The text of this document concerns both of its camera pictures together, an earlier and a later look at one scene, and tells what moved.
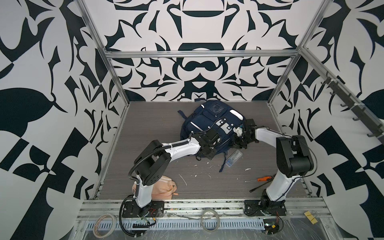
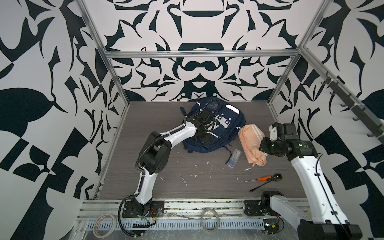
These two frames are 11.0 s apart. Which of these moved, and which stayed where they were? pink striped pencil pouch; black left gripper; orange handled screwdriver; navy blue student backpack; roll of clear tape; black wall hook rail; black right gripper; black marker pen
Moved: navy blue student backpack; black right gripper; black left gripper; pink striped pencil pouch
Stayed: orange handled screwdriver; black marker pen; roll of clear tape; black wall hook rail
